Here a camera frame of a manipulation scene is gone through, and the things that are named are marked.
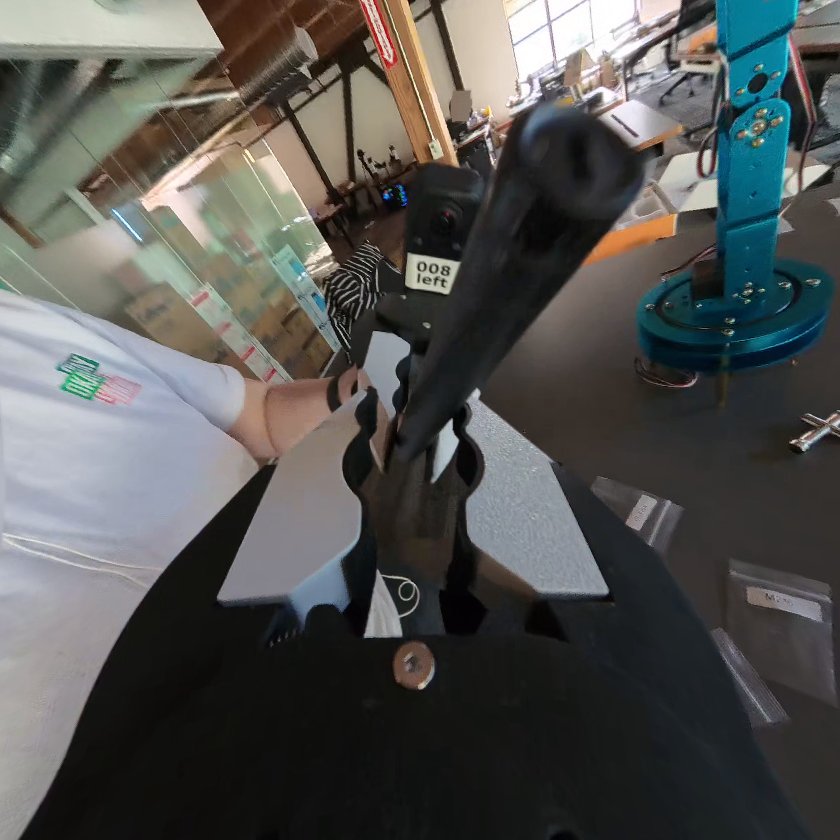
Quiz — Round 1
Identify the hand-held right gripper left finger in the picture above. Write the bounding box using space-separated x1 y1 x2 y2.
215 387 389 626

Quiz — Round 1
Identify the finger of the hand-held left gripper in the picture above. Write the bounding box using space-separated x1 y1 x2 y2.
429 419 459 485
357 331 413 473

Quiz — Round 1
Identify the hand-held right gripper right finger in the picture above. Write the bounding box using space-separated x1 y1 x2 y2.
456 398 611 601

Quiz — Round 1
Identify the black screwdriver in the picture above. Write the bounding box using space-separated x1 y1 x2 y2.
392 104 648 463

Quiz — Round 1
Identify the person's left forearm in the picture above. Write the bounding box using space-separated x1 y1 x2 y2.
233 377 331 460

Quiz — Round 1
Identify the black desk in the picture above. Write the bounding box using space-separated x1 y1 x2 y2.
459 193 840 840

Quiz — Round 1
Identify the wood-edged office desk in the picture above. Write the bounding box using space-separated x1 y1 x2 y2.
594 98 685 155

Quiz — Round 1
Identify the person's left hand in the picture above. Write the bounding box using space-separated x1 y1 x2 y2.
338 366 373 413

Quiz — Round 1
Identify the striped cloth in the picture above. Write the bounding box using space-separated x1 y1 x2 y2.
320 241 389 355

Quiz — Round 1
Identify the clear plastic screw bag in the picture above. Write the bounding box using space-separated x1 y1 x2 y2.
710 626 790 727
589 476 685 551
725 558 840 708

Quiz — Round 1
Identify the stack of cardboard boxes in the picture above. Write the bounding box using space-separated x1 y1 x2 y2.
125 203 342 385

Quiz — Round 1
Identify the orange foam tray box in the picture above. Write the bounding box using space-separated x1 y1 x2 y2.
587 180 678 265

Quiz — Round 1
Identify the large paned window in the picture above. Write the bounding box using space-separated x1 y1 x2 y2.
505 0 683 67

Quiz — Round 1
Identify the person in white shirt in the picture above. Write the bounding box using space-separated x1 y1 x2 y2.
0 289 421 840

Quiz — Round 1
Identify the white box lid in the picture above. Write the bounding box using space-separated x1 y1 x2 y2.
656 154 723 214

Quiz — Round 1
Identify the metal cross wrench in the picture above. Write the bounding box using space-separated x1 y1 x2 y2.
789 409 840 455

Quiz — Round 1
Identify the wooden support post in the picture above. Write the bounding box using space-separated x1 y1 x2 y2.
382 0 460 169

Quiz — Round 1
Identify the red wall sign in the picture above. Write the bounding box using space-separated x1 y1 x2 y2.
358 0 401 71

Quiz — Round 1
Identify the spiral metal air duct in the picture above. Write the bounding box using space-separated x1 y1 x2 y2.
239 26 320 101

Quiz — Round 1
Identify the red servo cable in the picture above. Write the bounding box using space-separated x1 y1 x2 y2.
633 356 700 389

